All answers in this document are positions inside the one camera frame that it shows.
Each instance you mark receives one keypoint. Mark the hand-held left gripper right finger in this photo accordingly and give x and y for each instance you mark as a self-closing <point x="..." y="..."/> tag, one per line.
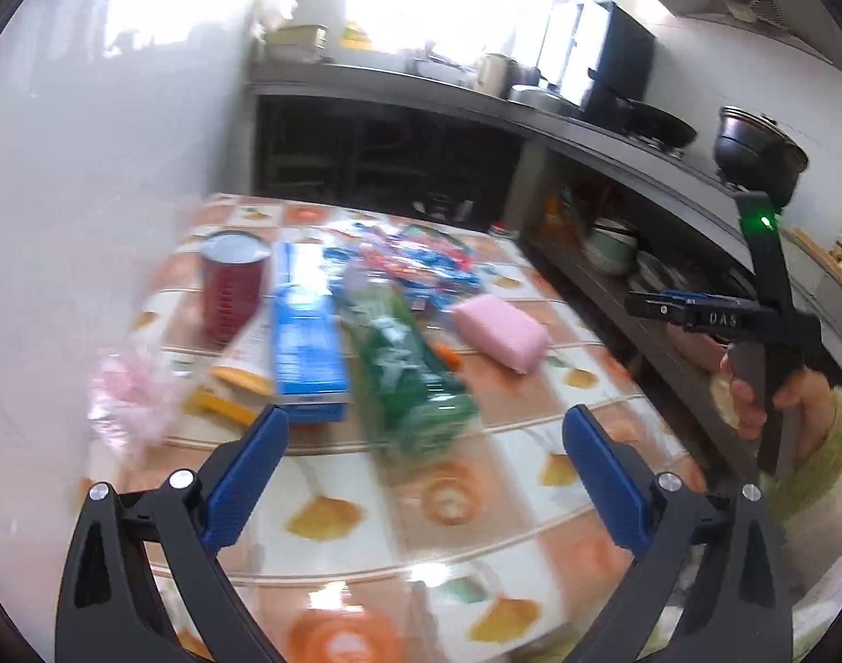
<point x="604" y="476"/>

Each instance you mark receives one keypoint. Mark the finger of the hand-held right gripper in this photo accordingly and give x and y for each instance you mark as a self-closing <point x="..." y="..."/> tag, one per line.
<point x="652" y="305"/>

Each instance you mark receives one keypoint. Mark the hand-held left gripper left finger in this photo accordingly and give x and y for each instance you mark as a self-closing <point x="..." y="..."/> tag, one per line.
<point x="245" y="476"/>

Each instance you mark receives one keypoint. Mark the white yellow medicine box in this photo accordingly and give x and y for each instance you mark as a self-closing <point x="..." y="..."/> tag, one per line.
<point x="245" y="366"/>

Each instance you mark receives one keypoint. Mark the green plastic bottle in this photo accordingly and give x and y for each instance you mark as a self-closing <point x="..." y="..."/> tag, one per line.
<point x="400" y="373"/>

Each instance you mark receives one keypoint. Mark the red drink can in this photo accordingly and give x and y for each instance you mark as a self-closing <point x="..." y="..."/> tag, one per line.
<point x="231" y="290"/>

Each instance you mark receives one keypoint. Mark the person's right forearm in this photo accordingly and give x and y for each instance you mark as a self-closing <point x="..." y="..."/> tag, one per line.
<point x="821" y="469"/>

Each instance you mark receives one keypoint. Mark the person's right hand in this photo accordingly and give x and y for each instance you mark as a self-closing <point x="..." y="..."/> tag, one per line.
<point x="745" y="407"/>

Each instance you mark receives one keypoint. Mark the stacked white plates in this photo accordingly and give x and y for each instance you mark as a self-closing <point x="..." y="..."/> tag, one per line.
<point x="659" y="273"/>

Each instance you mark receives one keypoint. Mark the pink plastic bowl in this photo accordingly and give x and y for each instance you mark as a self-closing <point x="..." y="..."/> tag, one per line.
<point x="697" y="352"/>

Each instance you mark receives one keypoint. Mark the patterned edge storage shelf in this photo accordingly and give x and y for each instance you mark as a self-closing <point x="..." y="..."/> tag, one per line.
<point x="587" y="297"/>

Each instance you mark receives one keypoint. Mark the green white bowls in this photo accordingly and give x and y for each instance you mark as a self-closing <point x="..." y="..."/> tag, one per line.
<point x="611" y="248"/>

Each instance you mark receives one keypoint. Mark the yellow seasoning packets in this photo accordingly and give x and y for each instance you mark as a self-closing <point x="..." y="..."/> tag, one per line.
<point x="559" y="214"/>

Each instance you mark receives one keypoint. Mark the pink plastic bag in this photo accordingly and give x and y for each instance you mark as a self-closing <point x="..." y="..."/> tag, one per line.
<point x="134" y="393"/>

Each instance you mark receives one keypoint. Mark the ginkgo print tablecloth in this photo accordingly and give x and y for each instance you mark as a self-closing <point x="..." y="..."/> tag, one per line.
<point x="366" y="545"/>

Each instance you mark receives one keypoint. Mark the blue toothpaste box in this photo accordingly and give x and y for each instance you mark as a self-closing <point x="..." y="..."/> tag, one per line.
<point x="307" y="345"/>

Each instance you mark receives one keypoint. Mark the pink sponge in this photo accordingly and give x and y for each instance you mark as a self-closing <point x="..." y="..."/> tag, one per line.
<point x="497" y="328"/>

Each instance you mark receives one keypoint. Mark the red cap plastic bottle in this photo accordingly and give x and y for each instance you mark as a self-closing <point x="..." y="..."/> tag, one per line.
<point x="502" y="228"/>

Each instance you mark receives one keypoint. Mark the black wok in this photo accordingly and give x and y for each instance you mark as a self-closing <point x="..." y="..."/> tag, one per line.
<point x="659" y="126"/>

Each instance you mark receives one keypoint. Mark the dark cooking pot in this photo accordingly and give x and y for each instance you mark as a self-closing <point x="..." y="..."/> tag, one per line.
<point x="756" y="152"/>

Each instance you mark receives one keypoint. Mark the small orange wrapper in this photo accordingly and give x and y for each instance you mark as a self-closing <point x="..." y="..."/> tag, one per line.
<point x="448" y="356"/>

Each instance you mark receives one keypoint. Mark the steel basin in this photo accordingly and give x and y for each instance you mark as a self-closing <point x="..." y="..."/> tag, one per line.
<point x="542" y="100"/>

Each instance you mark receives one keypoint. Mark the blue red snack wrapper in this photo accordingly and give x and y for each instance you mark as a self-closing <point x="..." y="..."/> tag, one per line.
<point x="421" y="262"/>

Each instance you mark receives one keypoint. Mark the black countertop appliance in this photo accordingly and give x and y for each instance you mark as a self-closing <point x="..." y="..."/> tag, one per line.
<point x="621" y="62"/>

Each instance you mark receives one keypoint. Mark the pale kettle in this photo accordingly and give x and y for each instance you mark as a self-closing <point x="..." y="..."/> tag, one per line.
<point x="497" y="76"/>

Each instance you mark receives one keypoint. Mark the dark kitchen counter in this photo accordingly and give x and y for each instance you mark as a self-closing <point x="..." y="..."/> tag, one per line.
<point x="462" y="97"/>

